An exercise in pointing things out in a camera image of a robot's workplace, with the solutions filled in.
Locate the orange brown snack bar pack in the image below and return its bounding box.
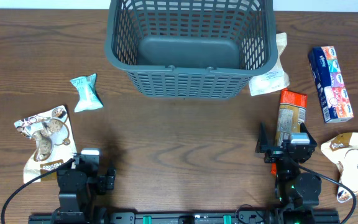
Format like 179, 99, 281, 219
270, 88, 308, 176

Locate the beige paper pouch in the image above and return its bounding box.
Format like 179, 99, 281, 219
249, 32, 290, 96

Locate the teal wipes packet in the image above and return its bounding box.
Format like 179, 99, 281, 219
70, 73, 103, 113

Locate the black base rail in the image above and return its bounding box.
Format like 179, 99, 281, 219
28, 210, 341, 224

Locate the grey plastic mesh basket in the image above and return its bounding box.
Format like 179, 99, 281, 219
104, 0, 278, 99

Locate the Kleenex tissue multipack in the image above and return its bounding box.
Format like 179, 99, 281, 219
308, 46, 354, 123

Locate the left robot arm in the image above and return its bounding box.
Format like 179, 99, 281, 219
50, 148, 116, 224

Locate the cookie snack bag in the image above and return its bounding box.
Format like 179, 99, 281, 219
14, 105, 77, 183

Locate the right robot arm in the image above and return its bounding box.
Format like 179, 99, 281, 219
255, 123, 321, 223

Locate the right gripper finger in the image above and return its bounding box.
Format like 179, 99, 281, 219
300, 123, 317, 146
255, 123, 275, 153

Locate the cream brown snack bag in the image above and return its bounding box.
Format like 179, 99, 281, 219
320, 133, 358, 203

